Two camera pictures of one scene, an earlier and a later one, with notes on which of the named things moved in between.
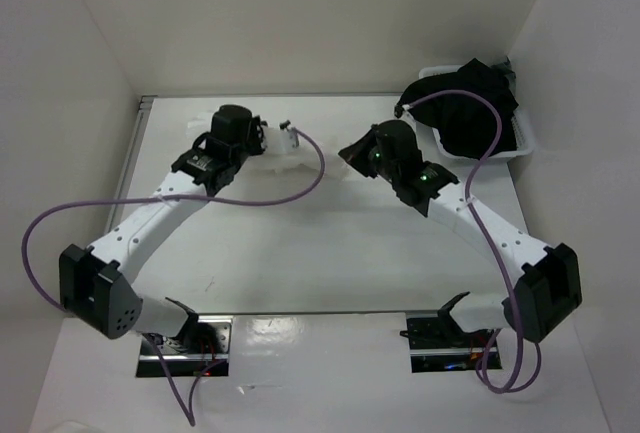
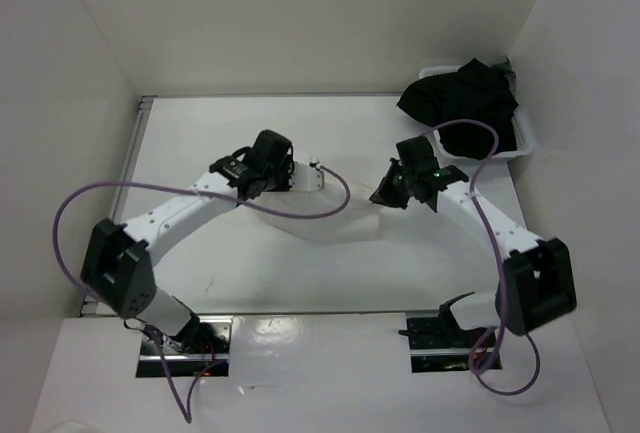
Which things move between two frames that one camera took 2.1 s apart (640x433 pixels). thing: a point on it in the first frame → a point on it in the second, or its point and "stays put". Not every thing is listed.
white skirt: [285, 151] → [359, 222]
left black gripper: [258, 133] → [288, 167]
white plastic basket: [525, 140] stays put
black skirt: [466, 126] stays put
